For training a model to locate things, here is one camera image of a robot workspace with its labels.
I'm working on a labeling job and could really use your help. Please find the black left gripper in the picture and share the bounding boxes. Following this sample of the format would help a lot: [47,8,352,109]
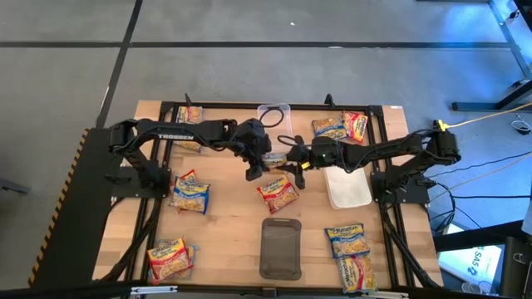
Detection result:
[233,118,273,182]

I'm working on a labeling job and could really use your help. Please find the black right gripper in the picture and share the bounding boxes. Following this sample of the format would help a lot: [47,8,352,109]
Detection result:
[286,135,348,190]

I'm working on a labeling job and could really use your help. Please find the light-blue-edged Maruchan noodle pack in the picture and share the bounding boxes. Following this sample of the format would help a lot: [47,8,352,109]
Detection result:
[336,253,378,294]
[262,152,288,169]
[154,238,200,282]
[176,105,204,125]

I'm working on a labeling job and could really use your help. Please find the clear plastic bin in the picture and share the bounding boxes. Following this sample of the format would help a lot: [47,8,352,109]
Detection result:
[256,103,294,153]

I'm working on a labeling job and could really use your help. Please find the white plastic bin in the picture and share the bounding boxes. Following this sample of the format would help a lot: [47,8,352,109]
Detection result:
[323,164,373,210]

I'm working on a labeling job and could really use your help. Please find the dark grey plastic bin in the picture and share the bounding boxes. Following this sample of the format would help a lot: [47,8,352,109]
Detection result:
[259,218,303,281]

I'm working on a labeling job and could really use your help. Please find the black hazard-striped floor mat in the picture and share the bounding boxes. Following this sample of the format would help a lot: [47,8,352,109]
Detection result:
[27,126,126,290]

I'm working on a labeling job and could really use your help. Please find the white box blue print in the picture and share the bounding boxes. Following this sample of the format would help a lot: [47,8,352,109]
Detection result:
[438,244,504,287]

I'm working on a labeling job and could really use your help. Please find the black crossbeam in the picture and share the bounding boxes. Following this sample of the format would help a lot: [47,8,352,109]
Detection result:
[0,281,532,299]

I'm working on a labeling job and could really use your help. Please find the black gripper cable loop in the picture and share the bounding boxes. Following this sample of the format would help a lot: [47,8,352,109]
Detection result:
[276,135,301,150]
[258,106,286,129]

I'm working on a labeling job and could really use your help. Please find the black aluminium table frame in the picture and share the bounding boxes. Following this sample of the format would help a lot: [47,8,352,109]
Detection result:
[99,100,444,292]

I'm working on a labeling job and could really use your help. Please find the black cable bundle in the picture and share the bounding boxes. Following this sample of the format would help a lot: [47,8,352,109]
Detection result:
[99,198,161,282]
[380,205,442,289]

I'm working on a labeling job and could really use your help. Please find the yellow extension cord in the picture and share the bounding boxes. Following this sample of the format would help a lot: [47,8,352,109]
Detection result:
[432,101,532,132]

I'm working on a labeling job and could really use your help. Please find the silver metal bracket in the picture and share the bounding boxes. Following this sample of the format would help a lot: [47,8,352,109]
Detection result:
[131,285,179,296]
[360,289,409,299]

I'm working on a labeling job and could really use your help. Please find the black desk leg frame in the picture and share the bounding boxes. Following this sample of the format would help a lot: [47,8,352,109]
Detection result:
[451,0,532,112]

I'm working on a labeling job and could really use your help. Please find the tan floor cable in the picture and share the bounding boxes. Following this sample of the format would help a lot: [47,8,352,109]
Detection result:
[451,155,532,191]

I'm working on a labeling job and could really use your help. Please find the black floor cable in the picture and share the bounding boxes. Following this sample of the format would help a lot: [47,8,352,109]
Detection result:
[431,151,532,179]
[452,194,532,200]

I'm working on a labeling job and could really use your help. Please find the white cable coil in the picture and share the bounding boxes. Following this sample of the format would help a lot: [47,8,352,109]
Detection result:
[510,115,532,136]

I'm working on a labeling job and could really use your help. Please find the grey metal bracket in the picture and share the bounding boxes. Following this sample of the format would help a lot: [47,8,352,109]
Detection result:
[0,178,31,195]

